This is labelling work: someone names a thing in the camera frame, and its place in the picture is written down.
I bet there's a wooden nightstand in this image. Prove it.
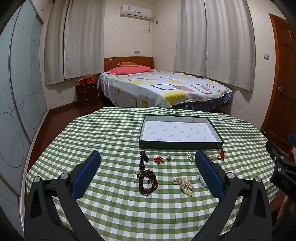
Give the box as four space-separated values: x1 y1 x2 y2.
74 81 99 109

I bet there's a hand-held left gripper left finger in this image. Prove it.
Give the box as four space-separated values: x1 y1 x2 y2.
24 150 109 241

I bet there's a narrow white curtain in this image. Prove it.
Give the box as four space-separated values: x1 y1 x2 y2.
45 0 66 86
173 0 208 78

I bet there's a green checkered tablecloth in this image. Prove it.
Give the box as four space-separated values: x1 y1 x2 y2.
25 107 279 241

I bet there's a frosted glass sliding wardrobe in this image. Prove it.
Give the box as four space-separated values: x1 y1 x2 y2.
0 0 49 232

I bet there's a dark carved pendant with cords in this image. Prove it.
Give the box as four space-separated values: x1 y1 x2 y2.
133 151 149 180

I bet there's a patterned white bed sheet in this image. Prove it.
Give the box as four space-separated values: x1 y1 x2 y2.
98 69 233 109

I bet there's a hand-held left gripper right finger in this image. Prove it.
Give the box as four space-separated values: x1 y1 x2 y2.
192 149 273 241

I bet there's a wooden headboard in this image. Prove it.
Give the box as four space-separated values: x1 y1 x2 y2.
104 57 154 72

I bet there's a wooden door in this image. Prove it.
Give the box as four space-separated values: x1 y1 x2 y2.
260 13 296 158

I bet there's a dark red bead bracelet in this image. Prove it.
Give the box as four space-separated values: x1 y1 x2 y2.
138 169 159 197

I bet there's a wide white curtain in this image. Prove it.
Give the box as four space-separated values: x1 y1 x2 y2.
205 0 257 91
63 0 104 79

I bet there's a green box with white lining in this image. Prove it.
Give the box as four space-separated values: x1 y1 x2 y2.
139 114 224 149

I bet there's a pearl necklace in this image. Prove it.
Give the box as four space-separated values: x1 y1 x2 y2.
172 177 193 197

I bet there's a white air conditioner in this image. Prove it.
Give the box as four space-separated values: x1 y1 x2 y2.
120 4 153 20

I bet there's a blue plaid bed skirt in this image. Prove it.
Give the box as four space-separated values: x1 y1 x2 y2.
172 91 233 110

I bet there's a pink pillow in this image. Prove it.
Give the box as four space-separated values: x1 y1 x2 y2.
109 65 152 75

